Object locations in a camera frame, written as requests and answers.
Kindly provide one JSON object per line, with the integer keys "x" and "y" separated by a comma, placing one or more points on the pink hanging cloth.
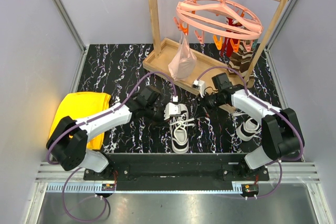
{"x": 184, "y": 62}

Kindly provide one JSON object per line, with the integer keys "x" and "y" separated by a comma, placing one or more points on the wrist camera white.
{"x": 173, "y": 109}
{"x": 199, "y": 85}

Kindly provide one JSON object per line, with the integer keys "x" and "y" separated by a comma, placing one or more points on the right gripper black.
{"x": 202, "y": 100}

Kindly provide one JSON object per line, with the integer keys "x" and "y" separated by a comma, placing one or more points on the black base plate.
{"x": 224, "y": 166}

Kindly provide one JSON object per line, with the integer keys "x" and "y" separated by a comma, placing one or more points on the black white sneaker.
{"x": 179, "y": 125}
{"x": 248, "y": 129}

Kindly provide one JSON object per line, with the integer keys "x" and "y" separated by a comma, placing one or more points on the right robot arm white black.
{"x": 280, "y": 130}

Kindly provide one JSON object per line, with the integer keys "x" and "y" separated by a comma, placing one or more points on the brown striped sock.
{"x": 240, "y": 61}

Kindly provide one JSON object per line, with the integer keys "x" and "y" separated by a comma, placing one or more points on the red hanging garment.
{"x": 230, "y": 44}

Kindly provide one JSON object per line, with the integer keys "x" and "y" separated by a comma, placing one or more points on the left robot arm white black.
{"x": 68, "y": 142}

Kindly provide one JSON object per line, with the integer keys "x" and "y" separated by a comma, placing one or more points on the yellow cloth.
{"x": 79, "y": 105}

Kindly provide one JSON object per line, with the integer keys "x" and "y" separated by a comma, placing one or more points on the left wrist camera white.
{"x": 173, "y": 109}

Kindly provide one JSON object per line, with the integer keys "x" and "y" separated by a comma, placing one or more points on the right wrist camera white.
{"x": 199, "y": 85}

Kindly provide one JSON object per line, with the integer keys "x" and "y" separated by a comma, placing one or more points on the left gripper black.
{"x": 161, "y": 120}

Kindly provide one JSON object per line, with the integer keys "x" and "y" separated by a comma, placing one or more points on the wooden drying rack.
{"x": 206, "y": 66}

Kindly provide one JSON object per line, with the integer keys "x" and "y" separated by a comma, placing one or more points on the pink round clip hanger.
{"x": 209, "y": 16}

